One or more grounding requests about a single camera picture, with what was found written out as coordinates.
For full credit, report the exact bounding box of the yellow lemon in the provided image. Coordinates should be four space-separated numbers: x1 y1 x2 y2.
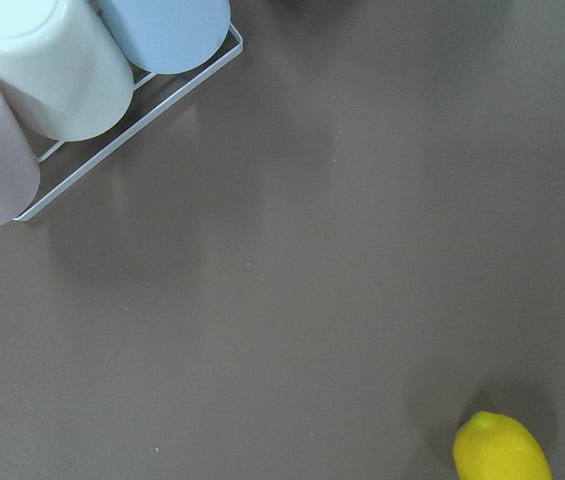
452 411 553 480

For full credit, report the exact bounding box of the light blue plastic cup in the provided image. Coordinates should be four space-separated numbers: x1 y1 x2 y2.
99 0 231 74

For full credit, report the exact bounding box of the white plastic cup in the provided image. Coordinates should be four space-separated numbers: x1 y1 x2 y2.
0 1 134 141

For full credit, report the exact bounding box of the white wire cup rack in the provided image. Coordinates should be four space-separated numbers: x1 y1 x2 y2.
14 24 244 222

